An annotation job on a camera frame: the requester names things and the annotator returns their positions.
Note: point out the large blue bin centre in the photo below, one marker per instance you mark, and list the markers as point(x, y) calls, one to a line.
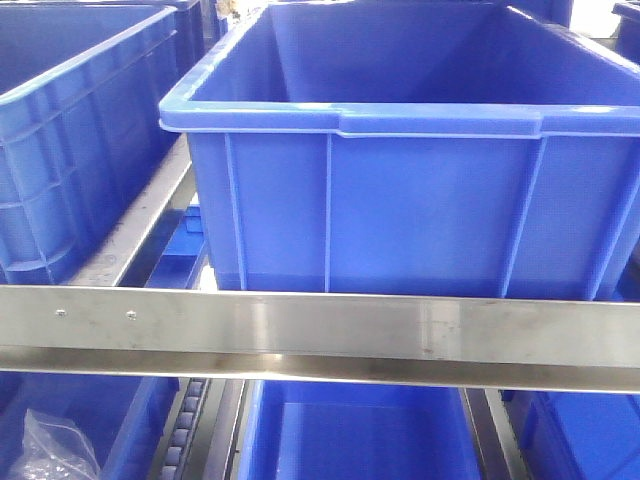
point(449, 148)

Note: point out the large blue bin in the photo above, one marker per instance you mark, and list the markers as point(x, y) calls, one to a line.
point(449, 148)
point(80, 132)

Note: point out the blue bin centre left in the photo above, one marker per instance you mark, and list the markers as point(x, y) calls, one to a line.
point(314, 430)

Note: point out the roller track strip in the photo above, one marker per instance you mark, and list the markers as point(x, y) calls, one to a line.
point(184, 429)

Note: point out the blue bin far left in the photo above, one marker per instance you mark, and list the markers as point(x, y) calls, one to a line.
point(123, 417)

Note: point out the large blue bin left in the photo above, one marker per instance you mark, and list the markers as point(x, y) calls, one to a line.
point(80, 132)

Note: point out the blue bin centre right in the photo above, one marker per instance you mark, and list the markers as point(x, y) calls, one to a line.
point(565, 435)

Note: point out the clear plastic bag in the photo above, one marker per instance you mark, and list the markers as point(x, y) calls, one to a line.
point(53, 448)

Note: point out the blue bin far back right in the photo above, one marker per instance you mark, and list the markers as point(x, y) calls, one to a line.
point(627, 43)

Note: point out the steel divider rail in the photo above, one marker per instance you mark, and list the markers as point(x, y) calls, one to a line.
point(130, 252)

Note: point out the upper steel shelf rail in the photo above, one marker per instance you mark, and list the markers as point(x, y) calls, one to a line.
point(439, 341)

